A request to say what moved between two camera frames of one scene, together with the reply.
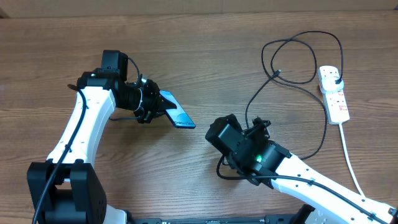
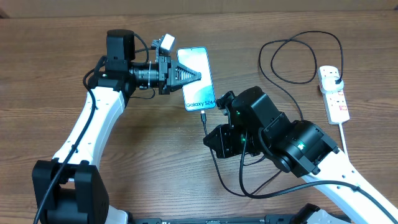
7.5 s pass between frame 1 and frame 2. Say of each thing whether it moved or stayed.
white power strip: stayed
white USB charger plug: stayed
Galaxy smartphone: moved
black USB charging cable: moved
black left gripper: moved
